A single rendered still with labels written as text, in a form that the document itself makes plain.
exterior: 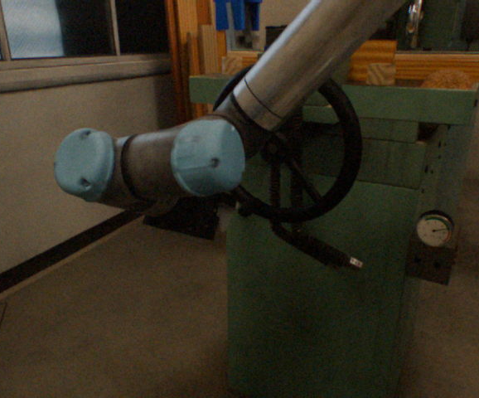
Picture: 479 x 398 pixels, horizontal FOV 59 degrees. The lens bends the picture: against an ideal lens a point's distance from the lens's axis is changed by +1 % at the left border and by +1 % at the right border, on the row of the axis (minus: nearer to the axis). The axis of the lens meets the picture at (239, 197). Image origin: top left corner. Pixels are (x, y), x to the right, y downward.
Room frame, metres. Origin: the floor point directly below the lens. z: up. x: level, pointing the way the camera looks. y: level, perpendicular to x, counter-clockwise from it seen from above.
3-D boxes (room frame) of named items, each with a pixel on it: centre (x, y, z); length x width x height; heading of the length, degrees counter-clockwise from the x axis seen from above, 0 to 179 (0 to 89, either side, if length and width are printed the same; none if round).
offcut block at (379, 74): (0.84, -0.27, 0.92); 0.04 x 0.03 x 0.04; 39
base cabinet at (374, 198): (1.12, -0.29, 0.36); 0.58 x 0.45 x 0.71; 150
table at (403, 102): (0.93, -0.17, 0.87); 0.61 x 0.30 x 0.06; 60
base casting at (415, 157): (1.12, -0.30, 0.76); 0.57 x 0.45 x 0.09; 150
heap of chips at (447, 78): (0.83, -0.39, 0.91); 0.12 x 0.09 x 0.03; 150
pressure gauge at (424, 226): (0.70, -0.36, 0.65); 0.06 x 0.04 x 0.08; 60
